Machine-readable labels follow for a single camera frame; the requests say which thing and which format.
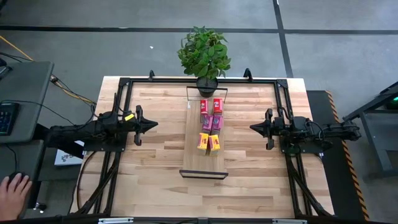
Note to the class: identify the black keyboard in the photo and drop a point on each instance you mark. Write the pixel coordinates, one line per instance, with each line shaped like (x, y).
(7, 119)

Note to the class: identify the red Froot Loops cereal box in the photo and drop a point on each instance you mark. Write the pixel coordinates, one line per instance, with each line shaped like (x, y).
(218, 105)
(204, 105)

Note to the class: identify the black metal table frame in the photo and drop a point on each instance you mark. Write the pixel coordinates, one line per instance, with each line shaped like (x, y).
(155, 81)

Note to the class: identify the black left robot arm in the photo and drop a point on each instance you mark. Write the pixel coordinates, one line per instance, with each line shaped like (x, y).
(93, 130)

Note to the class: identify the black metal side table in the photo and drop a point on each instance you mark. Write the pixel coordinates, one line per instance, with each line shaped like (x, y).
(373, 137)

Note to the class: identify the yellow tag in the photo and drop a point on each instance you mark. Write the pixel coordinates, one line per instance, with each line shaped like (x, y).
(129, 117)

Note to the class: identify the purple Raisin Bran cereal box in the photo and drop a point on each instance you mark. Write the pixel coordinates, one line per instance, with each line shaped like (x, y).
(207, 123)
(217, 122)

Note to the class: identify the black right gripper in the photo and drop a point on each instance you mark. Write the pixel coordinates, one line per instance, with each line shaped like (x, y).
(270, 143)

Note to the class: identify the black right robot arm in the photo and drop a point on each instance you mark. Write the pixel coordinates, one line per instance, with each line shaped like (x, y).
(326, 130)

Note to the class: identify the green plant in black pot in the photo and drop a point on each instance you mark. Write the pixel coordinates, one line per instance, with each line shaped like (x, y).
(203, 56)

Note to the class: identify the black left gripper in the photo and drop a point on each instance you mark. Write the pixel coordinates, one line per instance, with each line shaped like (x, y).
(138, 112)

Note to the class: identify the black computer mouse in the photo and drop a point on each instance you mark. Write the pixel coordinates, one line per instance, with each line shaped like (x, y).
(14, 175)

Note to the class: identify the white printed box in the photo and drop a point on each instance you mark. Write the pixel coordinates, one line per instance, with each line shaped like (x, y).
(65, 157)

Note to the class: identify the yellow Corn Pops cereal box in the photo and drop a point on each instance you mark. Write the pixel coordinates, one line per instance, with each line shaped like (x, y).
(214, 143)
(202, 141)

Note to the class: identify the grey desk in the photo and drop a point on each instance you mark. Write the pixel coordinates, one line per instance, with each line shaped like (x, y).
(31, 93)

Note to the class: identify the person's hand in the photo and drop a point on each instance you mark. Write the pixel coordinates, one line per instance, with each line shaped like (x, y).
(12, 199)

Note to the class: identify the silver metal bracket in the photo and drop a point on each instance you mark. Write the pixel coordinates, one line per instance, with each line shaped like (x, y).
(115, 220)
(289, 221)

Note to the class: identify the black hazard-striped floor mat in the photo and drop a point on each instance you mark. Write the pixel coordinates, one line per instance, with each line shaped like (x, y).
(335, 186)

